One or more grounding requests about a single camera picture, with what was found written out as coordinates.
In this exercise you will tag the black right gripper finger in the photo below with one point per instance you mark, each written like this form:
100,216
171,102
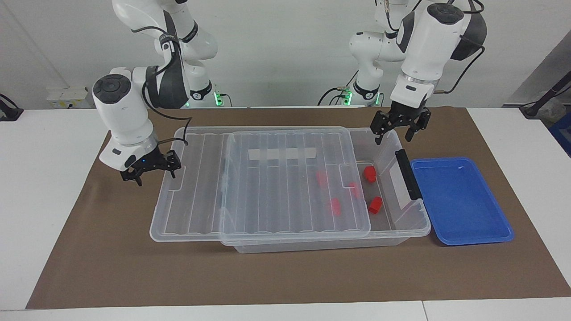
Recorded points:
171,161
134,174

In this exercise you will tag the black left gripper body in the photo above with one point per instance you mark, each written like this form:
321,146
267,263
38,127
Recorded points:
406,115

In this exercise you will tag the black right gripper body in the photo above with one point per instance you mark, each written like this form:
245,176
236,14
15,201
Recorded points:
146,161

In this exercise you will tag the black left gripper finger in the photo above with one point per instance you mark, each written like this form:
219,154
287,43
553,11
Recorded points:
380,124
421,122

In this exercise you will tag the clear plastic box lid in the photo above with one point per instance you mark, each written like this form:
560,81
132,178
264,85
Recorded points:
196,196

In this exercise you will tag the red block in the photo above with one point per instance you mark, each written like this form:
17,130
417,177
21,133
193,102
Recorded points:
335,207
354,190
375,205
322,178
369,174

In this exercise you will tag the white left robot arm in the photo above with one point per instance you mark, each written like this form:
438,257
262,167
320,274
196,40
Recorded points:
428,44

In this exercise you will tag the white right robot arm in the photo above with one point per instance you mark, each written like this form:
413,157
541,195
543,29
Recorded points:
125,116

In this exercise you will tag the blue plastic tray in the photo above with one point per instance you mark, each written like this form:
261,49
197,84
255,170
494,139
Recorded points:
459,200

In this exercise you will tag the clear plastic storage box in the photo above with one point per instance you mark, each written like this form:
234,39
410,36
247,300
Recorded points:
397,223

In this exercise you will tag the brown table mat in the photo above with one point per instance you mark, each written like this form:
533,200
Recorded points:
111,249

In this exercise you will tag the black stand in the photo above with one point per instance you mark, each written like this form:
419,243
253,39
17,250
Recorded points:
546,96

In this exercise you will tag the black clamp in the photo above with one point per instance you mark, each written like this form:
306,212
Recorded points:
9,111

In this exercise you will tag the blue crate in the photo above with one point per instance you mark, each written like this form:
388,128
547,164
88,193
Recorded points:
563,133

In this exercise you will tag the white wall power strip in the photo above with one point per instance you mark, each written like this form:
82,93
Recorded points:
67,98

